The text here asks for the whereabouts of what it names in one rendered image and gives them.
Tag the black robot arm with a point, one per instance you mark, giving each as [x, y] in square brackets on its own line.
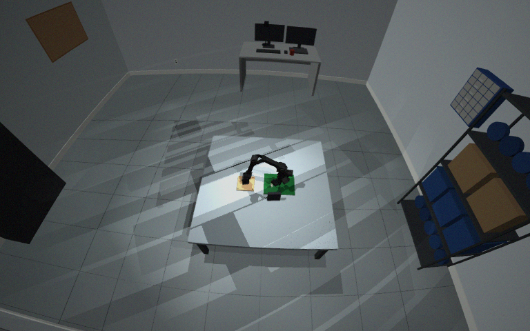
[281, 168]

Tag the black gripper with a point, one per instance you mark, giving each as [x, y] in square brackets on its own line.
[277, 181]

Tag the black square panel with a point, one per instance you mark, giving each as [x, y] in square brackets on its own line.
[274, 196]

